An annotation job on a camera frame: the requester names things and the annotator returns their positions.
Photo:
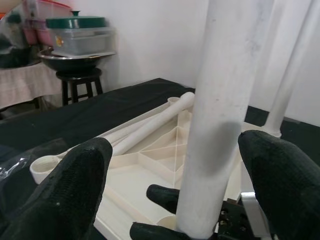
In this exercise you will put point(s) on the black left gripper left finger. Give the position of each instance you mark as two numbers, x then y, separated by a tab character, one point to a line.
62	190

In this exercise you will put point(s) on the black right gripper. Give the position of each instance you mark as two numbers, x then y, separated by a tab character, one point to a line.
232	225

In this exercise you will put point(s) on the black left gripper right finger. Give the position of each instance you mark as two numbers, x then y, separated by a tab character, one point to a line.
287	187

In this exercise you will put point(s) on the white plastic table top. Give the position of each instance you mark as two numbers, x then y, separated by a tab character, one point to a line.
140	190

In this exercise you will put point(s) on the clear tape strip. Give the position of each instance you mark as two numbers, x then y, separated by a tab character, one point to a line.
15	165

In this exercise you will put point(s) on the black tablecloth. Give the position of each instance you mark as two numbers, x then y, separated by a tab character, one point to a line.
75	112

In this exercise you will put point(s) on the black wooden stool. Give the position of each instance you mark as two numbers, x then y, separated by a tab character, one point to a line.
77	75

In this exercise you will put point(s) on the black bag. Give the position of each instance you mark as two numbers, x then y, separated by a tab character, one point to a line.
12	55

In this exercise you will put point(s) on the clear plastic container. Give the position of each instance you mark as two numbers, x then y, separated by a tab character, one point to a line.
82	41

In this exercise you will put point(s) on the pink plastic container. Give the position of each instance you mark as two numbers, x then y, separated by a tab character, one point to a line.
37	32

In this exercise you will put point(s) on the green pot lid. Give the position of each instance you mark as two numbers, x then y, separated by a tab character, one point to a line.
75	22

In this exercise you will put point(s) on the orange container lid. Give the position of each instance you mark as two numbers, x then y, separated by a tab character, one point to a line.
57	4

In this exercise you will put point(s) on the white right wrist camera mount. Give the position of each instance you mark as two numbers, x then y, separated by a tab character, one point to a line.
247	197

